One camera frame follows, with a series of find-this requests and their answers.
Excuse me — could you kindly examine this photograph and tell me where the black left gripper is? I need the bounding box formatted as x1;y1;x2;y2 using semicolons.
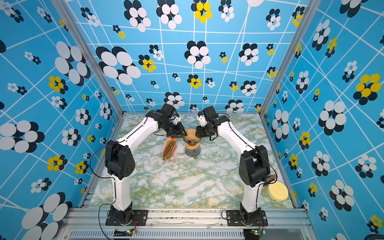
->
161;121;188;139

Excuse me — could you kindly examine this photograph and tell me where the brown paper coffee filter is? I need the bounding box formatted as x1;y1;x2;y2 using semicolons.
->
183;129;201;146

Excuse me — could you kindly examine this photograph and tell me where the clear glass carafe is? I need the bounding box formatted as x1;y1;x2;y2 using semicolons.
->
185;147;201;159

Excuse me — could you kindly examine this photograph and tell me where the round wooden dripper holder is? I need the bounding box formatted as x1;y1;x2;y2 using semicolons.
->
184;142;201;150

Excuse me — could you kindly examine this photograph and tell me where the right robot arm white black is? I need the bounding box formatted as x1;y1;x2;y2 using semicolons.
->
196;106;271;227

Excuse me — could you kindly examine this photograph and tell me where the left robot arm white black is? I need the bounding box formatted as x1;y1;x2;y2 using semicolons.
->
105;104;187;226

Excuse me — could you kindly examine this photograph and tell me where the black orange tool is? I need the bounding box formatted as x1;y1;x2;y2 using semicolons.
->
266;174;277;183

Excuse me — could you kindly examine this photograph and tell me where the round yellow sponge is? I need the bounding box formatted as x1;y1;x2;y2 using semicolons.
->
267;181;289;202

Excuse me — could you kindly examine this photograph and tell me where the right green circuit board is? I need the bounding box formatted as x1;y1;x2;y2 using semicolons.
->
244;229;262;239

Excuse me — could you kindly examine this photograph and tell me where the green circuit board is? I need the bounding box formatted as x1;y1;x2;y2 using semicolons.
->
114;229;137;237
244;229;262;239

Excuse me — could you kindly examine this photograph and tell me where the left green circuit board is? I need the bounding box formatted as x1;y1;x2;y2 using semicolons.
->
114;229;137;237

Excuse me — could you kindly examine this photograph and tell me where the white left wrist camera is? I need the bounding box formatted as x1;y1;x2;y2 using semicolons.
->
172;116;181;125

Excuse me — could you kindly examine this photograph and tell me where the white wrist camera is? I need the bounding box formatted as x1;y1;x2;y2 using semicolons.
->
172;116;181;125
197;112;208;127

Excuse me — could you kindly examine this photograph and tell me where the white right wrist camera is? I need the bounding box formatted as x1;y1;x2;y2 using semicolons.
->
197;112;208;127

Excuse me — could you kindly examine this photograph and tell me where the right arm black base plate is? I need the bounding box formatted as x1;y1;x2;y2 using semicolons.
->
225;209;269;228

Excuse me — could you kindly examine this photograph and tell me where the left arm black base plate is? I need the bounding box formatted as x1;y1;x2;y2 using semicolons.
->
105;210;149;227

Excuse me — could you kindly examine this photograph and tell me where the aluminium front frame rail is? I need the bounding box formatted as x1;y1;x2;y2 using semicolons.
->
57;209;317;240

